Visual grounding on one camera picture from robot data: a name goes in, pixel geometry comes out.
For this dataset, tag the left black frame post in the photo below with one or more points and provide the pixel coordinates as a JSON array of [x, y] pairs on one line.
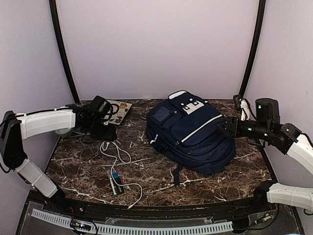
[[62, 50]]

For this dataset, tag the right black frame post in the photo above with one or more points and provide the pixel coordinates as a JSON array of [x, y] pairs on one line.
[[254, 47]]

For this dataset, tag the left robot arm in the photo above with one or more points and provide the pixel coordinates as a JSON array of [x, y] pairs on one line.
[[26, 139]]

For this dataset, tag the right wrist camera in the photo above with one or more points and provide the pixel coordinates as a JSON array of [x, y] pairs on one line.
[[242, 105]]

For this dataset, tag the pale green ceramic bowl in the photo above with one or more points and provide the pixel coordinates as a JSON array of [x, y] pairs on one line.
[[64, 133]]

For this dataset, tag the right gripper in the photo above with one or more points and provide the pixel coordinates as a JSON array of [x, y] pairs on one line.
[[230, 124]]

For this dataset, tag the navy blue student backpack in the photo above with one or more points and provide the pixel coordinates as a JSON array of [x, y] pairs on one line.
[[184, 129]]

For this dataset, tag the green capped white marker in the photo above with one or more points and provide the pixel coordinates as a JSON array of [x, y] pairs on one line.
[[112, 183]]

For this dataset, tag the grey slotted cable duct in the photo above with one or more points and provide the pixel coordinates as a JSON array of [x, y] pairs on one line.
[[118, 226]]

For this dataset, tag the black frame post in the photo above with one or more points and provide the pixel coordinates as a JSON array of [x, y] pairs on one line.
[[62, 50], [254, 47]]

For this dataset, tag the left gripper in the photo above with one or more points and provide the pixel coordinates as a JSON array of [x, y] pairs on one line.
[[109, 136]]

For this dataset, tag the white charger with cable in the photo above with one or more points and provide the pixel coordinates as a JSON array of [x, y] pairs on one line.
[[121, 160]]

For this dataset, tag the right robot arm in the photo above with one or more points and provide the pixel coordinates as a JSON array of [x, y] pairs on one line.
[[265, 125]]

